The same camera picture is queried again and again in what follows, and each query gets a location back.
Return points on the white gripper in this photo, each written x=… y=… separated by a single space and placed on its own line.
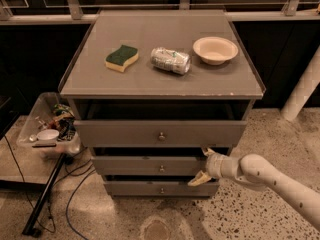
x=213 y=166

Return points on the grey drawer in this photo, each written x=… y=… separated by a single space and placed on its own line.
x=157 y=186
x=148 y=161
x=160 y=123

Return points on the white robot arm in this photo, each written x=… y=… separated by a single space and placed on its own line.
x=256 y=173

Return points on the grey bottom drawer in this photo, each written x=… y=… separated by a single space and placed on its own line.
x=157 y=186

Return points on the grey drawer cabinet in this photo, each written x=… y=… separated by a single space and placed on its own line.
x=88 y=80

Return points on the grey top drawer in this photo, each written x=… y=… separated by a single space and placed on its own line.
x=160 y=123

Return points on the crushed silver can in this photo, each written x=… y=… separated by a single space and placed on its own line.
x=170 y=60

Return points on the green yellow sponge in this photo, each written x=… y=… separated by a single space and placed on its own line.
x=122 y=58

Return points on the white pillar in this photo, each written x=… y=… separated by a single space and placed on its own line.
x=303 y=90

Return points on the small white bowl in bin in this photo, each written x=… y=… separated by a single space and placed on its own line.
x=47 y=135

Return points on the clear plastic bin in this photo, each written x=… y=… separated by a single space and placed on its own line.
x=50 y=111

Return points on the metal railing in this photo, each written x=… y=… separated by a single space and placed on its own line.
x=40 y=12

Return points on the black metal bar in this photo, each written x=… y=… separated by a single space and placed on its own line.
x=29 y=229

